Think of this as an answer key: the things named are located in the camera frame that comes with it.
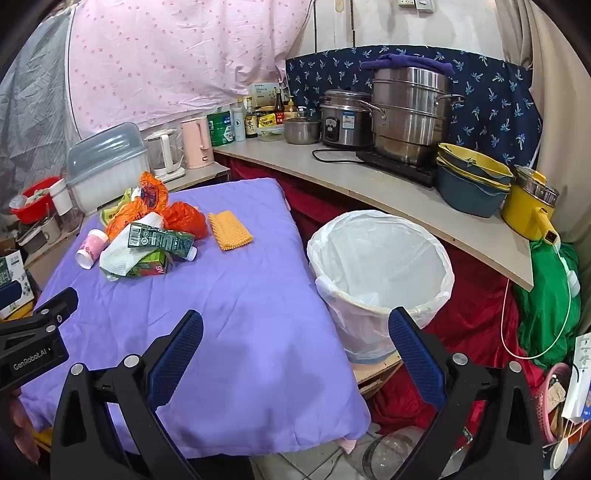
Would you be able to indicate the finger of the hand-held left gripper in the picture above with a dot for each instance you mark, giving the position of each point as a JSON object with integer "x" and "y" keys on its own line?
{"x": 60, "y": 307}

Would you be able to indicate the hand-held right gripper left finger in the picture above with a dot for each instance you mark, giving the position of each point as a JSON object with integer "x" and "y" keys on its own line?
{"x": 178, "y": 355}

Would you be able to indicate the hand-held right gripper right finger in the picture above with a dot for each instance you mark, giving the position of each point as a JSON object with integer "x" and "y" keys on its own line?
{"x": 415, "y": 355}

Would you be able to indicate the pink paper cup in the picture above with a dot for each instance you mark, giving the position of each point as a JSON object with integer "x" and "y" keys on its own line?
{"x": 92, "y": 244}

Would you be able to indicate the white plastic-lined bin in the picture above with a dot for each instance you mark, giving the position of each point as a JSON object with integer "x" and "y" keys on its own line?
{"x": 351, "y": 323}

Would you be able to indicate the white paper tissue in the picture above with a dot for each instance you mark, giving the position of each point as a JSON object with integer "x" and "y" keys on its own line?
{"x": 120, "y": 254}

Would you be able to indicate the light green drink carton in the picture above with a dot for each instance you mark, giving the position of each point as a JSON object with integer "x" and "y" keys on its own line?
{"x": 152, "y": 266}

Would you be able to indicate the small orange plastic bag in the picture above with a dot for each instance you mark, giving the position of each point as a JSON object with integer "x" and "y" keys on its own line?
{"x": 122, "y": 219}

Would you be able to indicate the yellow-green plastic wrapper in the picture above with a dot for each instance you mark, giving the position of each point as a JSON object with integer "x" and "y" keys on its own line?
{"x": 113, "y": 210}

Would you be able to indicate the dark green drink carton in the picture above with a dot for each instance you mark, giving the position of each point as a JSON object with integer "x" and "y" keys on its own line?
{"x": 157, "y": 237}

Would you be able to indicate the orange waffle dish cloth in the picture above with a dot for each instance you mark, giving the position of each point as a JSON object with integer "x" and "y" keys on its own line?
{"x": 229, "y": 230}

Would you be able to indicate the red-orange plastic bag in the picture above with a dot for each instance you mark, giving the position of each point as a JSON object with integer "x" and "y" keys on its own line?
{"x": 184, "y": 219}

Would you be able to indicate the orange plastic bag blue print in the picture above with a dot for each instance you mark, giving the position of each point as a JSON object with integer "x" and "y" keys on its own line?
{"x": 152, "y": 191}

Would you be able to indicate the person's left hand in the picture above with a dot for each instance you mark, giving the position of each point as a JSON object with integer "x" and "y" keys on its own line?
{"x": 21, "y": 424}

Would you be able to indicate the wooden stool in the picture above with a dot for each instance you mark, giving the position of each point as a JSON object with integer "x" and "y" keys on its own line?
{"x": 376, "y": 371}

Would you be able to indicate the red cloth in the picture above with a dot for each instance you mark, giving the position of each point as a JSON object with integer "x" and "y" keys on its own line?
{"x": 475, "y": 323}

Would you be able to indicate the red plastic basin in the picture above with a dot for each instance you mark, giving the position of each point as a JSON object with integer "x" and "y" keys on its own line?
{"x": 32, "y": 212}

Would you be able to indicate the clear glass jar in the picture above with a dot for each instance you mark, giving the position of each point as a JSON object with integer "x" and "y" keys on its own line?
{"x": 388, "y": 457}

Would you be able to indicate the white plastic cup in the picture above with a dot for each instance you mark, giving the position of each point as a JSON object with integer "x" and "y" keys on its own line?
{"x": 61, "y": 198}

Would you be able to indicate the pink plastic basket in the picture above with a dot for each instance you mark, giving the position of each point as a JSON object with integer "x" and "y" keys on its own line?
{"x": 551, "y": 392}

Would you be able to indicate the green cloth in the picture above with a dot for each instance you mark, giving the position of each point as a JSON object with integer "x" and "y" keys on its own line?
{"x": 547, "y": 300}

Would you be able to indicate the dish drainer box grey lid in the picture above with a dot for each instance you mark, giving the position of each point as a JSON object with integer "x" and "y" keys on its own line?
{"x": 108, "y": 166}

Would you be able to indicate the large blue plastic basin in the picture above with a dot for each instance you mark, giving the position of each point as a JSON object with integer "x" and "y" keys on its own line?
{"x": 466, "y": 198}

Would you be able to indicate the yellow electric pot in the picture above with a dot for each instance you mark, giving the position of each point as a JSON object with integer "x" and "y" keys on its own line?
{"x": 524, "y": 210}

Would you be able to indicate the yellow-rimmed strainer basin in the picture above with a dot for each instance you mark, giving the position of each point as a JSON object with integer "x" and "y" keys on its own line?
{"x": 461, "y": 179}
{"x": 466, "y": 157}

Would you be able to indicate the black induction cooker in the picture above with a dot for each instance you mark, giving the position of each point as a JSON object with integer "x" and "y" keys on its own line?
{"x": 392, "y": 168}

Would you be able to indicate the grey tarpaulin sheet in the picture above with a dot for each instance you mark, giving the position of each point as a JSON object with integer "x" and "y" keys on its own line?
{"x": 32, "y": 115}

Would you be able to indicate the pink electric kettle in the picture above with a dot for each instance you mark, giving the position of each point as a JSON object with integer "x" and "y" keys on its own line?
{"x": 196, "y": 145}

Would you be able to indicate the green tin can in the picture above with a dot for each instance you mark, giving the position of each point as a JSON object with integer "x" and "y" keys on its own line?
{"x": 220, "y": 129}

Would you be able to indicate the stainless steel steamer pot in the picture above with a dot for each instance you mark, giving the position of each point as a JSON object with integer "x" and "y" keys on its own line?
{"x": 411, "y": 120}

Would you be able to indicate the white thermos bottle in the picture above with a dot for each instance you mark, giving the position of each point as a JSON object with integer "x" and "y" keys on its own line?
{"x": 239, "y": 124}

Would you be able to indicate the clear food container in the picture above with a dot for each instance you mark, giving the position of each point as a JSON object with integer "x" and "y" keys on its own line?
{"x": 270, "y": 134}

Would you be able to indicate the dark soy sauce bottle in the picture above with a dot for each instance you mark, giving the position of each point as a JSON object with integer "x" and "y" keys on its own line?
{"x": 250, "y": 123}

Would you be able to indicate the silver rice cooker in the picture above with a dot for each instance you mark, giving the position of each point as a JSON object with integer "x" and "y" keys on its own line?
{"x": 344, "y": 122}

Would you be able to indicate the yellow seasoning packet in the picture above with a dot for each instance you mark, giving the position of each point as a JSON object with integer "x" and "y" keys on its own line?
{"x": 267, "y": 121}

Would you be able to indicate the small steel lidded pot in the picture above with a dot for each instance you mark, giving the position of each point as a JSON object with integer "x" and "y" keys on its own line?
{"x": 302, "y": 131}

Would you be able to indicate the navy palm-print cloth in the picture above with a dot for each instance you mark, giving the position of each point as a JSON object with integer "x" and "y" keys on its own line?
{"x": 489, "y": 110}

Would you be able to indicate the brown sauce bottle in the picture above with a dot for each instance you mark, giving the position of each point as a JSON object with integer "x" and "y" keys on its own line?
{"x": 279, "y": 110}

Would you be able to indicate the amber oil bottle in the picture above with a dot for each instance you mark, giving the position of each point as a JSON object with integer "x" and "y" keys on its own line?
{"x": 291, "y": 112}

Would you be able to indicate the white green cardboard box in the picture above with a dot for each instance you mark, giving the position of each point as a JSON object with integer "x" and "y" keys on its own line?
{"x": 263, "y": 94}

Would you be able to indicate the purple cloth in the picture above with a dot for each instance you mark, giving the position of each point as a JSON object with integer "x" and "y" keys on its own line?
{"x": 406, "y": 61}

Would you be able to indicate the beige curtain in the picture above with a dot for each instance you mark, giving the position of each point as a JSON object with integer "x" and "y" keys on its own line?
{"x": 558, "y": 92}

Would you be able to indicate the white wall switch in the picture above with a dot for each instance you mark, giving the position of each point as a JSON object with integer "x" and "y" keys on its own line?
{"x": 424, "y": 4}

